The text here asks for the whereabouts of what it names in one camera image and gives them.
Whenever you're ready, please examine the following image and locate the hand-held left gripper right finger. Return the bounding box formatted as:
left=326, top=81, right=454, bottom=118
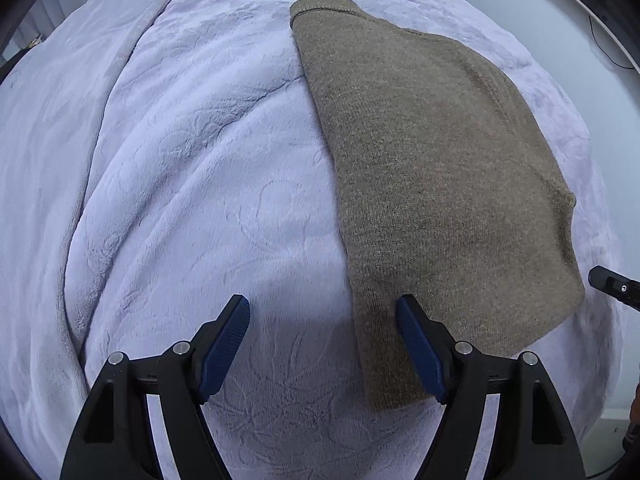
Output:
left=396, top=294, right=586, bottom=480

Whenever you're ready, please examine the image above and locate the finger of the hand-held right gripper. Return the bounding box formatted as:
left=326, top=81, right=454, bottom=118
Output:
left=588, top=266, right=640, bottom=312

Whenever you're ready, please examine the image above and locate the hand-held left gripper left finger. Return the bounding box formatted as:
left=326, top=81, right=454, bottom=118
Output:
left=60, top=294, right=251, bottom=480

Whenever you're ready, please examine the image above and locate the olive brown knit sweater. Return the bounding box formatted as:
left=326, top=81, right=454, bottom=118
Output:
left=289, top=0, right=586, bottom=413

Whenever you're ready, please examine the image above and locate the lavender plush blanket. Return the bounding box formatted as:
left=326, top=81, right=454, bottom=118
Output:
left=0, top=0, right=632, bottom=480

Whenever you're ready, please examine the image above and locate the black cable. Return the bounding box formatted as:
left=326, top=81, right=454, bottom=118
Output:
left=588, top=14, right=635, bottom=70

